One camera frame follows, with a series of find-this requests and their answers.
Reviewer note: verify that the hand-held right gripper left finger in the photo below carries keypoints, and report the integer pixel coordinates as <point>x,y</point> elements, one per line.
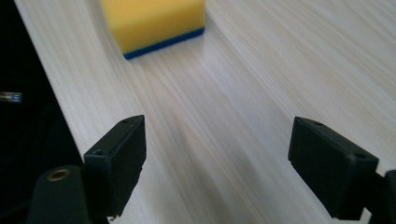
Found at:
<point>116,168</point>

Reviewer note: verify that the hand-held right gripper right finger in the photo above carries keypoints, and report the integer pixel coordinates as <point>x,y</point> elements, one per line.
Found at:
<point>330,168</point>

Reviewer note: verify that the yellow sponge with blue base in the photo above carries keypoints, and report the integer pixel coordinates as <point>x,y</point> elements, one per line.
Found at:
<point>152,23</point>

